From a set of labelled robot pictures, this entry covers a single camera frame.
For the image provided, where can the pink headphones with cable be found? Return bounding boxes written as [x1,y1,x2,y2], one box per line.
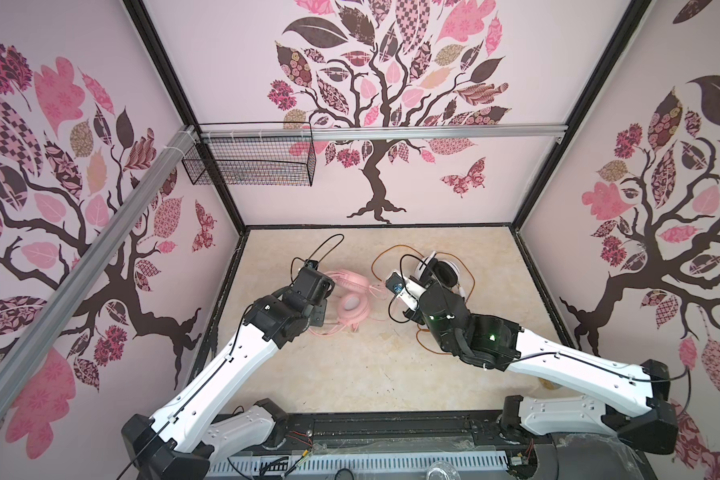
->
[309,269,389,337]

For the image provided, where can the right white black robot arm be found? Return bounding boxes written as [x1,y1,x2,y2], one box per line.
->
[386,279,679,455]

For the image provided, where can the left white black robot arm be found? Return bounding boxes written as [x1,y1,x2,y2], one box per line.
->
[122,260,335,479]

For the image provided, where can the white black headphones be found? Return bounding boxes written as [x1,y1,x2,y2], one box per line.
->
[413,251,476,301]

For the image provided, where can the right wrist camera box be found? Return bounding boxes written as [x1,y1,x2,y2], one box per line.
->
[385,271,426,311]

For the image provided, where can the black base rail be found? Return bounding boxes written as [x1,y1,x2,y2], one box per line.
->
[136,407,658,480]

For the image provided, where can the black wire mesh basket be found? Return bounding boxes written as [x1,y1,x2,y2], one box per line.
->
[182,120,317,187]

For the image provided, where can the white slotted cable duct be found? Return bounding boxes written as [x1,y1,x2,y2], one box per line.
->
[205,451,508,479]

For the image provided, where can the back aluminium rail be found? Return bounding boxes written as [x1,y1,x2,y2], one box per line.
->
[199,122,568,143]

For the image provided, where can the aluminium rail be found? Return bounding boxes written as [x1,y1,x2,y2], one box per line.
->
[0,125,197,421]
[199,122,568,143]

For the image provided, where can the left aluminium rail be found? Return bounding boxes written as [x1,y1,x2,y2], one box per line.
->
[0,125,197,421]

